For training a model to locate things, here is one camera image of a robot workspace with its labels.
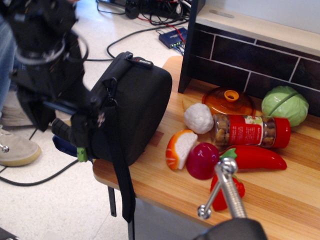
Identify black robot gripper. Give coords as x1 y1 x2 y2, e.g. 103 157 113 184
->
12 30 101 148

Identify black zipper bag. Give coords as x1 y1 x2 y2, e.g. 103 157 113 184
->
86 51 172 166

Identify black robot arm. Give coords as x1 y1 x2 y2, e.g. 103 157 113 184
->
0 0 99 148

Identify green zipper pull tag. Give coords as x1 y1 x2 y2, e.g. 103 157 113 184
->
76 147 88 163

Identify beige sneaker lower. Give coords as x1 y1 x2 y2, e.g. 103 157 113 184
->
0 125 42 167

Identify beige sneaker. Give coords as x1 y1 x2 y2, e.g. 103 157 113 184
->
0 125 42 167
1 89 73 128

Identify beige sneaker upper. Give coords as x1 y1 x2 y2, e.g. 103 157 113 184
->
1 89 73 128

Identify black table leg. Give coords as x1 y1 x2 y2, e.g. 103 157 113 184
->
107 186 117 217

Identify toy shrimp sushi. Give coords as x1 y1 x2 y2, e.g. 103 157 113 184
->
165 129 198 170

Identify person right leg jeans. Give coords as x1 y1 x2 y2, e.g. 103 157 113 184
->
0 15 16 111

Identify toy ice cream cone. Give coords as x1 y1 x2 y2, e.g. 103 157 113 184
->
182 97 195 112

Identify white toy garlic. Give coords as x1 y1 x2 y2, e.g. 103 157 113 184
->
183 103 214 134

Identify purple toy onion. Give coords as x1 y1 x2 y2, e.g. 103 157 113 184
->
186 142 220 180

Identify nut jar red lid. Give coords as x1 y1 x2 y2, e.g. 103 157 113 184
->
212 114 291 149

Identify orange glass pot lid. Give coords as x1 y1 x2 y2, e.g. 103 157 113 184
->
202 87 256 116

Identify dark brick backsplash shelf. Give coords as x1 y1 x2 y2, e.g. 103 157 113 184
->
178 0 320 116

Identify red toy strawberry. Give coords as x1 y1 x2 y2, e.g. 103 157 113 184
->
210 175 246 211

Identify red toy chili pepper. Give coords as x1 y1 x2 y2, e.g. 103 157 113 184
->
220 145 287 170

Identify black clamp base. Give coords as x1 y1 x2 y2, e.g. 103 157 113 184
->
194 218 268 240

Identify green toy cabbage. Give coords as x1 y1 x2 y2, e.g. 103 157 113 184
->
261 86 309 127

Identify blue black clamp handle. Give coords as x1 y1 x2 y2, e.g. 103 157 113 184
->
51 118 94 164

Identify black bag strap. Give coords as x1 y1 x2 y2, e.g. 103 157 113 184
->
104 104 137 224

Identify blue network switch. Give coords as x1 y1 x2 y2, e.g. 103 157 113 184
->
158 27 188 49

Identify tangled cables and power strip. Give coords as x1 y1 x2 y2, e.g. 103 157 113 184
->
95 0 192 26

